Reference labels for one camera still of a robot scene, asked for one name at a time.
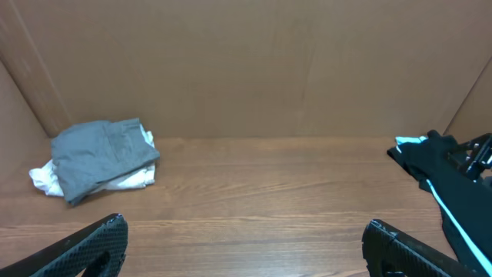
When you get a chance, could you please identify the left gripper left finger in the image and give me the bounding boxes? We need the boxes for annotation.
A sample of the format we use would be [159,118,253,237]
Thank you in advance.
[1,213,128,277]

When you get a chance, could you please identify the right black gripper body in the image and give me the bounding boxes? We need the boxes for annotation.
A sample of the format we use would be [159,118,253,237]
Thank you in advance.
[447,133,491,182]

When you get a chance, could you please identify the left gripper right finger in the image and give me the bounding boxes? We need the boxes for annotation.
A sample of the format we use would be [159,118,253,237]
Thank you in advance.
[362,219,480,277]

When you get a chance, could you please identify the folded beige shorts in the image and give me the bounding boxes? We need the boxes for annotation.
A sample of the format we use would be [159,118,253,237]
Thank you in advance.
[29,124,157,198]

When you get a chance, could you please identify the grey shorts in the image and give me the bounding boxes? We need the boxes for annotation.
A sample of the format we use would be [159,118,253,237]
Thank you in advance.
[51,118,160,205]

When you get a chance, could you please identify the black t-shirt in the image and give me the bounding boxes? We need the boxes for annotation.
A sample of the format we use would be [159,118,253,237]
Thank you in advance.
[387,129,492,276]

